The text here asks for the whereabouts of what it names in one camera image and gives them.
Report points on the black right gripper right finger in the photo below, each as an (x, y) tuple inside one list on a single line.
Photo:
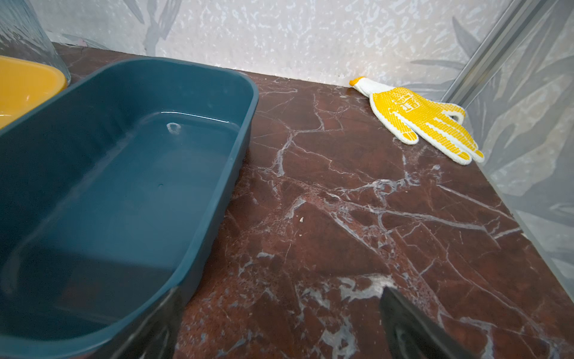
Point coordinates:
[(411, 334)]

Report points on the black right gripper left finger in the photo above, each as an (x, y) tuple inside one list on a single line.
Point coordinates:
[(154, 333)]

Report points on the dark teal storage box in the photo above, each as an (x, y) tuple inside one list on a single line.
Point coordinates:
[(112, 193)]

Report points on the yellow storage box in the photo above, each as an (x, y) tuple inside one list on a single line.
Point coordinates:
[(26, 85)]

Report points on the yellow dotted work glove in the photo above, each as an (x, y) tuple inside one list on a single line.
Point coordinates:
[(409, 117)]

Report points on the glass flower vase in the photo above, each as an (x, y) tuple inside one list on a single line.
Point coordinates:
[(23, 37)]

